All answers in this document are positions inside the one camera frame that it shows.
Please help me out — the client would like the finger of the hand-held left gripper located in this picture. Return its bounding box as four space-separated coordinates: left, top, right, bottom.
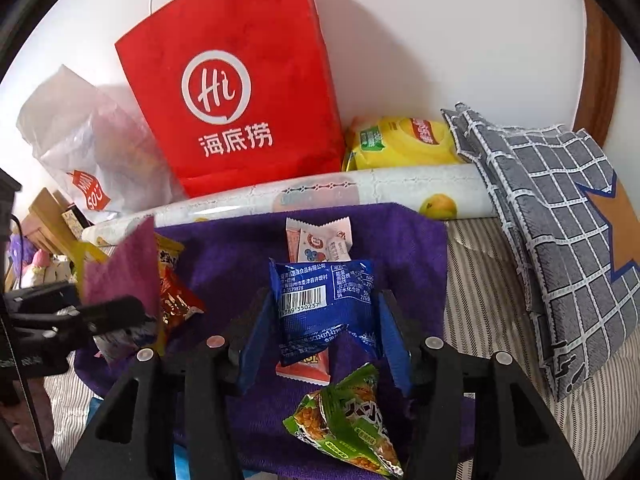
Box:
5 281 86 313
12 296 157 342

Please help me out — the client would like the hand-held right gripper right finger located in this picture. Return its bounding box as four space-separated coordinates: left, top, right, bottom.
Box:
377 290 586 480

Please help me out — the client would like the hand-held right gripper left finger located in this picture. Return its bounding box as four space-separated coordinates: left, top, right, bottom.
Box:
62 286 278 480

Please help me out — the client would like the magenta snack packet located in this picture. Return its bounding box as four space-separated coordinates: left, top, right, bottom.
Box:
82 216 161 322

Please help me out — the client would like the blue snack packet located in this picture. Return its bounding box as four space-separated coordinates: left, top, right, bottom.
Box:
269 257 386 367

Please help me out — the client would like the long pink snack packet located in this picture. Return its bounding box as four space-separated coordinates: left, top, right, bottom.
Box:
275 216 355 386

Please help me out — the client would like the plush toy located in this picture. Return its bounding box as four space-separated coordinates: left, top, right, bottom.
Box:
9 232 77 287

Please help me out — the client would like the plain yellow snack packet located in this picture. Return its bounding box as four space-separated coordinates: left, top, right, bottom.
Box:
74 240 110 273

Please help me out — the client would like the red snack packet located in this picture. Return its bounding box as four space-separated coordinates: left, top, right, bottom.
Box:
160 267 207 345

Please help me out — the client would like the small patterned box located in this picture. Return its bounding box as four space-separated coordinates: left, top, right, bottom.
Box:
61 205 94 239

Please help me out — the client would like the light wooden furniture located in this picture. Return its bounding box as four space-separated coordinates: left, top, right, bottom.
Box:
27 187 93 242

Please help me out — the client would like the green triangular snack packet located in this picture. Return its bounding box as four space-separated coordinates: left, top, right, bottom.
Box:
282 362 405 479

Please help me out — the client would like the purple cloth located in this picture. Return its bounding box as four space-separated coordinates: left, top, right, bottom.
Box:
75 202 477 479

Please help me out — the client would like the white plastic bag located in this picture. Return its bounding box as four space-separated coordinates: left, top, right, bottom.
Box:
15 64 187 217

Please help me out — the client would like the rolled fruit print mat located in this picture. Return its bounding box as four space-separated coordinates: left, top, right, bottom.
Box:
82 162 502 249

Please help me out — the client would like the grey checked pillow with star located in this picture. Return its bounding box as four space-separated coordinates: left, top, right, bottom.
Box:
440 102 640 404

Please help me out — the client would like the yellow chip bag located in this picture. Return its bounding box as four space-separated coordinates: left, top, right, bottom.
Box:
342 116 464 172

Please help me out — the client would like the red paper bag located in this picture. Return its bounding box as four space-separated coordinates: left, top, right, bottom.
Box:
114 0 347 199

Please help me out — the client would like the brown wooden frame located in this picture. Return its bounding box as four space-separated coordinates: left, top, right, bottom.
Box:
572 0 624 149

